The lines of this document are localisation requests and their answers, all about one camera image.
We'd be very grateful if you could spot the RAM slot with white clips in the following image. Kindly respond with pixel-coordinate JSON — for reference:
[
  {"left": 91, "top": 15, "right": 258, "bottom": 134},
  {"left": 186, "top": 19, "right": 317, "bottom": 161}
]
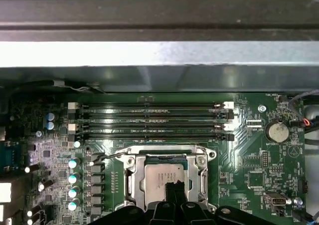
[
  {"left": 67, "top": 122, "right": 235, "bottom": 132},
  {"left": 67, "top": 101, "right": 235, "bottom": 110}
]

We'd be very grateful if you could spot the black red wire plug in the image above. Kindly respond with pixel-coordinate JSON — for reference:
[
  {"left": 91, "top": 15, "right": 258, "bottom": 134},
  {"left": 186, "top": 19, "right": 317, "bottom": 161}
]
[{"left": 291, "top": 119, "right": 312, "bottom": 128}]

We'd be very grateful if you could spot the green motherboard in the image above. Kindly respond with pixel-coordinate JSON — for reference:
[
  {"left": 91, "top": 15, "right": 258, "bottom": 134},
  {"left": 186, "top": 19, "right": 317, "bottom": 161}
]
[{"left": 7, "top": 92, "right": 310, "bottom": 225}]

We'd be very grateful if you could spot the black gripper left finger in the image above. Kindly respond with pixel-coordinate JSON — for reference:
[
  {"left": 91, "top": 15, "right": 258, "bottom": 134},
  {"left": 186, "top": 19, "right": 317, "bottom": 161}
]
[{"left": 87, "top": 182, "right": 177, "bottom": 225}]

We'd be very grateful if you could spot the silver square CPU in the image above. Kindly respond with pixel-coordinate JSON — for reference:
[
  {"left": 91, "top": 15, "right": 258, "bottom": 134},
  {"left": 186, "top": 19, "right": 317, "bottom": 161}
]
[{"left": 144, "top": 157, "right": 194, "bottom": 207}]

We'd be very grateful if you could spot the black and silver PC case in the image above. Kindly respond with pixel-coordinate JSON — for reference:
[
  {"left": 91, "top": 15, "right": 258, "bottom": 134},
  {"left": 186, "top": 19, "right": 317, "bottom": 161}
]
[{"left": 0, "top": 0, "right": 319, "bottom": 225}]

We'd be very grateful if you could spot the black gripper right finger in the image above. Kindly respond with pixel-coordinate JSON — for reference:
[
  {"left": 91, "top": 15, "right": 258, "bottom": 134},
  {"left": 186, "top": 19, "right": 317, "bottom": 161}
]
[{"left": 175, "top": 181, "right": 275, "bottom": 225}]

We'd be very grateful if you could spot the black cable bundle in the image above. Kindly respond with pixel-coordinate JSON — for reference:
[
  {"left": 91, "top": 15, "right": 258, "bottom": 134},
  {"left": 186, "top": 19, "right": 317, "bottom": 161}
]
[{"left": 7, "top": 79, "right": 107, "bottom": 103}]

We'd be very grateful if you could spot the blue port connector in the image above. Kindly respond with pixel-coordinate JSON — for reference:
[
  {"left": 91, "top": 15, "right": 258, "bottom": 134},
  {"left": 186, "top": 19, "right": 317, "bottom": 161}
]
[{"left": 0, "top": 145, "right": 24, "bottom": 172}]

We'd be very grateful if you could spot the coin battery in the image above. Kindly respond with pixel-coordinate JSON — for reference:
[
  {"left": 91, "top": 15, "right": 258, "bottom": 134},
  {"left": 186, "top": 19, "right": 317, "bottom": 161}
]
[{"left": 264, "top": 120, "right": 290, "bottom": 143}]

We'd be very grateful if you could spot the wire locking lever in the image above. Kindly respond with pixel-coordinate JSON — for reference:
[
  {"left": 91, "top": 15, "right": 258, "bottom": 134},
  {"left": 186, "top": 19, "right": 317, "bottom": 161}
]
[
  {"left": 200, "top": 167, "right": 210, "bottom": 206},
  {"left": 89, "top": 149, "right": 132, "bottom": 166}
]

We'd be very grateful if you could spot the CPU socket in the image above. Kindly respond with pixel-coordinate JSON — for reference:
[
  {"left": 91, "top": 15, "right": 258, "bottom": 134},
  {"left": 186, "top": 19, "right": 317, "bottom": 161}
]
[{"left": 116, "top": 145, "right": 217, "bottom": 211}]

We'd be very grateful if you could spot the thin looped cable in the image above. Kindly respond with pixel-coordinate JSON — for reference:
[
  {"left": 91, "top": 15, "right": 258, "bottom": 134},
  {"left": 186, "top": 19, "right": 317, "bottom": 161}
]
[{"left": 286, "top": 88, "right": 319, "bottom": 106}]

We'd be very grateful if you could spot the metal socket cover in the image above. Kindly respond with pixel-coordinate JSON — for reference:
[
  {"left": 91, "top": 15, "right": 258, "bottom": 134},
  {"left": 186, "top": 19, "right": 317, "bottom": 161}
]
[{"left": 127, "top": 154, "right": 209, "bottom": 206}]

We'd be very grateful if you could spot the silver port housing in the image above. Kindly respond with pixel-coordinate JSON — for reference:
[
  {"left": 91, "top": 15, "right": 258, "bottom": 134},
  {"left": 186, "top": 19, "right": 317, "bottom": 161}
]
[{"left": 0, "top": 182, "right": 13, "bottom": 203}]

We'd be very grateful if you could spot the silver USB port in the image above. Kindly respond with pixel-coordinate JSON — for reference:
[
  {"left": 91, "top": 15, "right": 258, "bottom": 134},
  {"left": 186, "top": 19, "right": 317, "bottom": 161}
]
[{"left": 263, "top": 192, "right": 288, "bottom": 207}]

